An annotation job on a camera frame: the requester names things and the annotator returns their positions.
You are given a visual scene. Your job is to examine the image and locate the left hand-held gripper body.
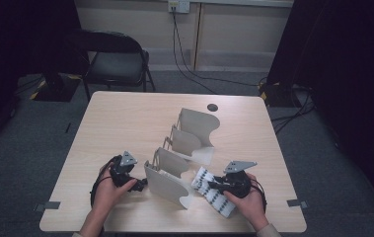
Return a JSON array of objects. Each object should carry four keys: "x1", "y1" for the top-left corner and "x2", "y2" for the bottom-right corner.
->
[{"x1": 110, "y1": 150, "x2": 140, "y2": 190}]

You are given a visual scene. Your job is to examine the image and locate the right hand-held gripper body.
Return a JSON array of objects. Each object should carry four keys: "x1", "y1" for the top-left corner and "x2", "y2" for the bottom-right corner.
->
[{"x1": 219, "y1": 160, "x2": 259, "y2": 199}]

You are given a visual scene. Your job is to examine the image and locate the white cloth with black pattern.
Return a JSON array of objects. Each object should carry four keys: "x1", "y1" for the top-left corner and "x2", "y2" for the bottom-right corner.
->
[{"x1": 190, "y1": 166, "x2": 238, "y2": 219}]

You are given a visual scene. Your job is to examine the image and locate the white expandable divider rack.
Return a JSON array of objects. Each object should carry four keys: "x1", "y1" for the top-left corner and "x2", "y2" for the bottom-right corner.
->
[{"x1": 143, "y1": 108, "x2": 222, "y2": 210}]

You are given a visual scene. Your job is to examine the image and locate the person's right hand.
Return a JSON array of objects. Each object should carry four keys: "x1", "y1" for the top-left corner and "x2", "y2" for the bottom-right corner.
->
[{"x1": 223, "y1": 173, "x2": 268, "y2": 232}]

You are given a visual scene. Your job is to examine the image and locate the person's left hand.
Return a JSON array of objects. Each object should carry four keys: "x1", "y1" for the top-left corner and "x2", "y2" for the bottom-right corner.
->
[{"x1": 92, "y1": 163, "x2": 139, "y2": 215}]

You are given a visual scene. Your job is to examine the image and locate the grey tape strip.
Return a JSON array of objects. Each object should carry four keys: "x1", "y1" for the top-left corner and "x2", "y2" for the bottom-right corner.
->
[
  {"x1": 33, "y1": 200, "x2": 61, "y2": 212},
  {"x1": 286, "y1": 198, "x2": 309, "y2": 209}
]

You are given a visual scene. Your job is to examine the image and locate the black stand base with striped tape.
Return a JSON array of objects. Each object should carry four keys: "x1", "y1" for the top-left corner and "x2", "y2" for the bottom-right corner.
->
[{"x1": 29, "y1": 72, "x2": 82, "y2": 103}]

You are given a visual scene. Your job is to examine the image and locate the black folding chair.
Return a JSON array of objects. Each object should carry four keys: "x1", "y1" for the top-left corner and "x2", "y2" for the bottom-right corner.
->
[{"x1": 71, "y1": 29, "x2": 157, "y2": 102}]

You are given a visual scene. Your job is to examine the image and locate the dark curtain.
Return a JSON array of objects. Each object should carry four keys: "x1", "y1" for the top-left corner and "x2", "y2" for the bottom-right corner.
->
[{"x1": 266, "y1": 0, "x2": 374, "y2": 211}]

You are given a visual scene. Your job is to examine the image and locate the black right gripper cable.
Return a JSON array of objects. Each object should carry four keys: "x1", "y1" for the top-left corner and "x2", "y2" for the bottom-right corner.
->
[{"x1": 248, "y1": 182, "x2": 268, "y2": 212}]

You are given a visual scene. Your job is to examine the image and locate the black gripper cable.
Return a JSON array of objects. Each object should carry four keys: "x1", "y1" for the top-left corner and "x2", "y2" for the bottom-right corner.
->
[
  {"x1": 90, "y1": 155, "x2": 123, "y2": 211},
  {"x1": 248, "y1": 182, "x2": 268, "y2": 212}
]

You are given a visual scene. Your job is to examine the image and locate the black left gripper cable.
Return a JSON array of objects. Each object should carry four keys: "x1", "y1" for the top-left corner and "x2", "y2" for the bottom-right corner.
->
[{"x1": 90, "y1": 155, "x2": 123, "y2": 211}]

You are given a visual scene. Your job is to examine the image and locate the black floor cables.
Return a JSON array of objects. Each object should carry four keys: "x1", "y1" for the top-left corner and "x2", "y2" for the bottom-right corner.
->
[{"x1": 269, "y1": 84, "x2": 317, "y2": 134}]

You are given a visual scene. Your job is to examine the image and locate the black power cable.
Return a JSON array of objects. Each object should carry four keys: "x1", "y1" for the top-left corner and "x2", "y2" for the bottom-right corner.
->
[{"x1": 172, "y1": 8, "x2": 262, "y2": 95}]

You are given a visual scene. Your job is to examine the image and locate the white wall socket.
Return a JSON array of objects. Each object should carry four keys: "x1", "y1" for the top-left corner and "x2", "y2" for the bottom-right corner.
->
[{"x1": 168, "y1": 0, "x2": 190, "y2": 15}]

